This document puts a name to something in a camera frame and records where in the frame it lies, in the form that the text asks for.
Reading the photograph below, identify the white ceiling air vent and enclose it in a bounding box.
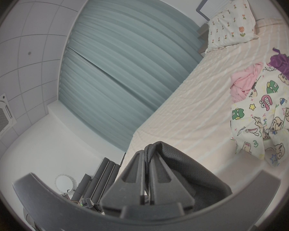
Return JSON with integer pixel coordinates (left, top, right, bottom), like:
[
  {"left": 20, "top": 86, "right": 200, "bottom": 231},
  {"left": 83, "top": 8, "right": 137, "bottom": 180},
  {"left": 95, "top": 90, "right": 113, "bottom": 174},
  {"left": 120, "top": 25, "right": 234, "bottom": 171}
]
[{"left": 0, "top": 94, "right": 17, "bottom": 142}]

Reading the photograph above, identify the blue-green curtain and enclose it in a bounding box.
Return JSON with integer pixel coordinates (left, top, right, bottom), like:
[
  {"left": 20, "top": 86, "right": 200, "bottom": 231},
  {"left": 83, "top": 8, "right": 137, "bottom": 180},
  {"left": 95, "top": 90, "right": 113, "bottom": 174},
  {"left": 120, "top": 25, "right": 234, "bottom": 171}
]
[
  {"left": 67, "top": 0, "right": 202, "bottom": 110},
  {"left": 58, "top": 48, "right": 159, "bottom": 152}
]

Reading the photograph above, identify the grey white bedside table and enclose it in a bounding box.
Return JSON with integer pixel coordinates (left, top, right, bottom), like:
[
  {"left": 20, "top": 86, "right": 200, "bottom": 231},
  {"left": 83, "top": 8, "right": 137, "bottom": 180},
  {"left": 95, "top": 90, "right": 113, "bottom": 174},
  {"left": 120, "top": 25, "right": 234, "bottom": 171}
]
[{"left": 197, "top": 23, "right": 210, "bottom": 55}]

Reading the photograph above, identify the bed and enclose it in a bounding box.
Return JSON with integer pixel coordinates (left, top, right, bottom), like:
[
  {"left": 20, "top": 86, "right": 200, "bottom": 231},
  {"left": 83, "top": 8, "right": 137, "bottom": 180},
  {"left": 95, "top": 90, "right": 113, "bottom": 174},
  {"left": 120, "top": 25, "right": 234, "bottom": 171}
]
[{"left": 120, "top": 0, "right": 289, "bottom": 210}]

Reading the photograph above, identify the white printed pillow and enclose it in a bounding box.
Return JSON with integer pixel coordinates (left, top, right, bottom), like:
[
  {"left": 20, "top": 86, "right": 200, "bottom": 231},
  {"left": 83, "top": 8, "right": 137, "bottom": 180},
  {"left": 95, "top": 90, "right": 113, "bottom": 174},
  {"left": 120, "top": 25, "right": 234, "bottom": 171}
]
[{"left": 205, "top": 0, "right": 259, "bottom": 53}]

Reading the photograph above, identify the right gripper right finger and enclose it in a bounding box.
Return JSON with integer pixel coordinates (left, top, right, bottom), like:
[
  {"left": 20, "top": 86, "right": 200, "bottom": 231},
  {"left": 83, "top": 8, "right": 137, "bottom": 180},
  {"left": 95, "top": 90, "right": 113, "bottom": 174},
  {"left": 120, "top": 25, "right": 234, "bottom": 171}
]
[{"left": 150, "top": 154, "right": 196, "bottom": 210}]

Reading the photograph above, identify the pink garment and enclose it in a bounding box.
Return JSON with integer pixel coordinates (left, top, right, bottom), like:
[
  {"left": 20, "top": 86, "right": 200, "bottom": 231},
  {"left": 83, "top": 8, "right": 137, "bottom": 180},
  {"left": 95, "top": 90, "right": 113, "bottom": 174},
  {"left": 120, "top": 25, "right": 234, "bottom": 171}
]
[{"left": 230, "top": 62, "right": 264, "bottom": 103}]

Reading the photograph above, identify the black T-shirt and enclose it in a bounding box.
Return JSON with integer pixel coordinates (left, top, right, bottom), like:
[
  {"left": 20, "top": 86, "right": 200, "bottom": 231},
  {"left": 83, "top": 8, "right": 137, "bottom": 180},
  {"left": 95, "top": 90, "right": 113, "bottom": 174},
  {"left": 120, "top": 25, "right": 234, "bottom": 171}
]
[{"left": 143, "top": 141, "right": 233, "bottom": 209}]

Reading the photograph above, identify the white printed garment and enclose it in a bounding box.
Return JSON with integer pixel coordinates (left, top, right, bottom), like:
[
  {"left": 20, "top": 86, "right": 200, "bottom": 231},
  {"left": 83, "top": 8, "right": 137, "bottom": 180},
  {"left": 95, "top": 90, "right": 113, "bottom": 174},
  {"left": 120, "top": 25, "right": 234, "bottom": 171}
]
[{"left": 230, "top": 65, "right": 289, "bottom": 168}]

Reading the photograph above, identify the black chest of drawers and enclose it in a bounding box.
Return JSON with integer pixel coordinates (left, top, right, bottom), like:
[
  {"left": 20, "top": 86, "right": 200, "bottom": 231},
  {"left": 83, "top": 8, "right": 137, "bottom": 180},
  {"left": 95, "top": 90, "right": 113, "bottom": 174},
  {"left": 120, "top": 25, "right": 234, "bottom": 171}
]
[{"left": 92, "top": 157, "right": 121, "bottom": 201}]

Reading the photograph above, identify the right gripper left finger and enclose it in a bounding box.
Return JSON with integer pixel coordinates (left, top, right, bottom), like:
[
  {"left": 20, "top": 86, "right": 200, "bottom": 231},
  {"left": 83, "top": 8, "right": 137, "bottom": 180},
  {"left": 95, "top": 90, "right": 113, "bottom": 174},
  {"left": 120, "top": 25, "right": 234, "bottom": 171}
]
[{"left": 100, "top": 151, "right": 145, "bottom": 210}]

